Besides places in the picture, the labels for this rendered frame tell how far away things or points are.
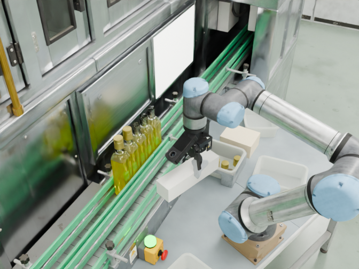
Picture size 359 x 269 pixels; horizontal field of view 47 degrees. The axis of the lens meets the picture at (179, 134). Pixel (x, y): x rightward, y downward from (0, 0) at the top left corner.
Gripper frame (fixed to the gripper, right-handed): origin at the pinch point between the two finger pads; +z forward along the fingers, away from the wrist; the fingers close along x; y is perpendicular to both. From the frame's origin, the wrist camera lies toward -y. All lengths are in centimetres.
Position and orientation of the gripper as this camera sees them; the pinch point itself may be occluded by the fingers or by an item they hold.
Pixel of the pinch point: (188, 171)
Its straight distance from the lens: 144.2
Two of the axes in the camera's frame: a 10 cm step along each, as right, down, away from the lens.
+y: 7.4, -4.3, 5.2
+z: 0.0, 7.7, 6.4
